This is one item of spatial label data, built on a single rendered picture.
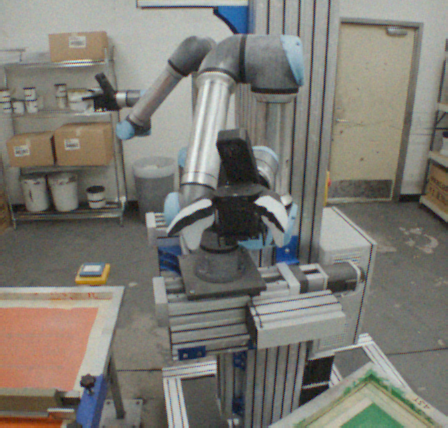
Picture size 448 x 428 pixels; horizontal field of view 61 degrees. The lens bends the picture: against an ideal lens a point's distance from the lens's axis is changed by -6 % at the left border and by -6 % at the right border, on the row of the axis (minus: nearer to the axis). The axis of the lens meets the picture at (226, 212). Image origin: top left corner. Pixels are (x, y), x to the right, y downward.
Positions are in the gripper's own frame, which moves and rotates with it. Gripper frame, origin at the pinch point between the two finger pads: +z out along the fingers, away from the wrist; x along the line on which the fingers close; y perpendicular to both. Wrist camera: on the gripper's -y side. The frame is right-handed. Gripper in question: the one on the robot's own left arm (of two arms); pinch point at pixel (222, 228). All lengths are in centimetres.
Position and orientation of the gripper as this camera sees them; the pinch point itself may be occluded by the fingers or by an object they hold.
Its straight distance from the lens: 49.9
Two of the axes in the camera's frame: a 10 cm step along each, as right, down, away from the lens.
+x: -9.7, 0.4, 2.4
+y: 1.3, 9.2, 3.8
